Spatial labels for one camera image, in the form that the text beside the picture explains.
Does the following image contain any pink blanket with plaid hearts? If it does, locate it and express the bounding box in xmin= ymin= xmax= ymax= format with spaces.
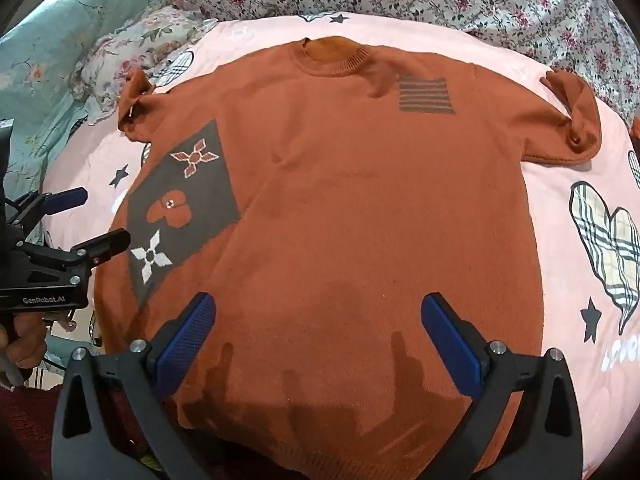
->
xmin=42 ymin=10 xmax=640 ymax=480

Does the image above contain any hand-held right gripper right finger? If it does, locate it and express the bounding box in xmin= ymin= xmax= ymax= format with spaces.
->
xmin=420 ymin=292 xmax=584 ymax=480

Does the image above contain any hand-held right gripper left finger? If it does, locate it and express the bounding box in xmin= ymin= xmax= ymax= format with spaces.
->
xmin=52 ymin=292 xmax=217 ymax=480

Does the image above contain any dark red cloth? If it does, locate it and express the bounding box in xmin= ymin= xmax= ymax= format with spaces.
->
xmin=0 ymin=385 xmax=68 ymax=480

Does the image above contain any orange knit sweater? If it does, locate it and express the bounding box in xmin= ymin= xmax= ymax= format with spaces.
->
xmin=94 ymin=35 xmax=602 ymax=480

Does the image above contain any teal floral quilt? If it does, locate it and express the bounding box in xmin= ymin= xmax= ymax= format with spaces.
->
xmin=0 ymin=0 xmax=173 ymax=361

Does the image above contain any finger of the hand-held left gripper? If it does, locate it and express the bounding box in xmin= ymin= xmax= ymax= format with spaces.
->
xmin=15 ymin=228 xmax=132 ymax=267
xmin=5 ymin=187 xmax=90 ymax=241

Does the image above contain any pale floral ruffled pillow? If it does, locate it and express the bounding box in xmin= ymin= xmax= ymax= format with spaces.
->
xmin=70 ymin=10 xmax=219 ymax=122

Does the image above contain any person's left hand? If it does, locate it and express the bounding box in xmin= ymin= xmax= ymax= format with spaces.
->
xmin=0 ymin=312 xmax=76 ymax=373

